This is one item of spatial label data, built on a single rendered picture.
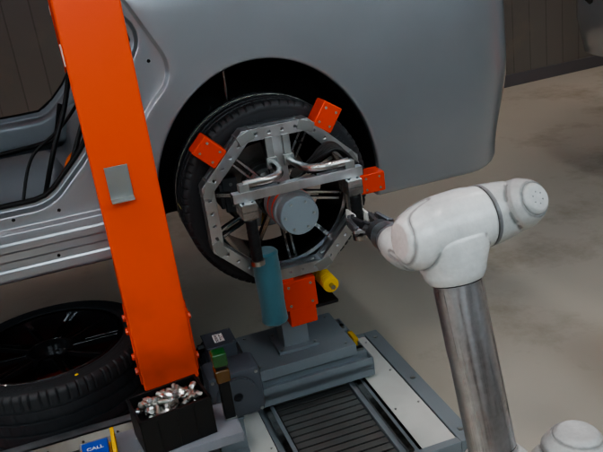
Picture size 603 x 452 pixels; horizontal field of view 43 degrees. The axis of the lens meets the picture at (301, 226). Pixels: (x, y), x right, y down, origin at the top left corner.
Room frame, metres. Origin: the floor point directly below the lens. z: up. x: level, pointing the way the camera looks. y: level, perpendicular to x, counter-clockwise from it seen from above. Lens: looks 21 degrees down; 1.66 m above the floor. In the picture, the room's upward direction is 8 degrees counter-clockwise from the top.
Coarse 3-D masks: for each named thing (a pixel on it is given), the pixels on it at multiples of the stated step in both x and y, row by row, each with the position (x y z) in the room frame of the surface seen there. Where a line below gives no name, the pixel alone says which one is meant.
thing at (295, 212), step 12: (288, 192) 2.29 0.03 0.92; (300, 192) 2.30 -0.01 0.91; (264, 204) 2.40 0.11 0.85; (276, 204) 2.28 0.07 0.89; (288, 204) 2.24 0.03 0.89; (300, 204) 2.25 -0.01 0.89; (312, 204) 2.26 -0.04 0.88; (276, 216) 2.28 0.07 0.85; (288, 216) 2.24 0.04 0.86; (300, 216) 2.25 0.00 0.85; (312, 216) 2.26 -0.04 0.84; (288, 228) 2.24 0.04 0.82; (300, 228) 2.25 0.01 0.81
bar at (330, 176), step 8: (352, 168) 2.26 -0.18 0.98; (360, 168) 2.26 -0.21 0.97; (304, 176) 2.24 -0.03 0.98; (312, 176) 2.23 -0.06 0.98; (320, 176) 2.23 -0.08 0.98; (328, 176) 2.23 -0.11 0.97; (336, 176) 2.24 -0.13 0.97; (344, 176) 2.25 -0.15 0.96; (352, 176) 2.25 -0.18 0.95; (272, 184) 2.20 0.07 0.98; (280, 184) 2.19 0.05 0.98; (288, 184) 2.20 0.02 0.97; (296, 184) 2.20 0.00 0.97; (304, 184) 2.21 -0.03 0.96; (312, 184) 2.22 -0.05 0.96; (320, 184) 2.23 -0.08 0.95; (248, 192) 2.16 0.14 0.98; (256, 192) 2.17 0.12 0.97; (264, 192) 2.18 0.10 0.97; (272, 192) 2.18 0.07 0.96; (280, 192) 2.19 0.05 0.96; (232, 200) 2.15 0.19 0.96; (240, 200) 2.16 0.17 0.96; (248, 200) 2.16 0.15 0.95
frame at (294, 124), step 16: (240, 128) 2.40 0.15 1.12; (256, 128) 2.37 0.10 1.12; (272, 128) 2.39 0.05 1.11; (288, 128) 2.40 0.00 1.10; (304, 128) 2.41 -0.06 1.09; (320, 128) 2.43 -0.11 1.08; (240, 144) 2.36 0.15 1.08; (224, 160) 2.34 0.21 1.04; (208, 176) 2.34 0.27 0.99; (224, 176) 2.34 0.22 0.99; (208, 192) 2.32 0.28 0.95; (208, 208) 2.32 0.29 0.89; (208, 224) 2.32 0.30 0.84; (336, 224) 2.49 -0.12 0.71; (208, 240) 2.37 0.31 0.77; (336, 240) 2.43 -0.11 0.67; (224, 256) 2.33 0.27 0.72; (240, 256) 2.34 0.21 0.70; (304, 256) 2.46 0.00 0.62; (320, 256) 2.43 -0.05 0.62; (288, 272) 2.38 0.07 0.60; (304, 272) 2.40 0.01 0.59
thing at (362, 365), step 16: (336, 320) 2.81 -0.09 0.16; (352, 336) 2.63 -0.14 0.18; (368, 352) 2.51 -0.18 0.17; (320, 368) 2.47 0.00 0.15; (336, 368) 2.44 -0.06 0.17; (352, 368) 2.45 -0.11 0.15; (368, 368) 2.47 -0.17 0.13; (272, 384) 2.42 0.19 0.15; (288, 384) 2.39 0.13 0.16; (304, 384) 2.40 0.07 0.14; (320, 384) 2.42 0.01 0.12; (336, 384) 2.44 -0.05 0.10; (272, 400) 2.37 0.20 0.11; (288, 400) 2.38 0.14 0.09
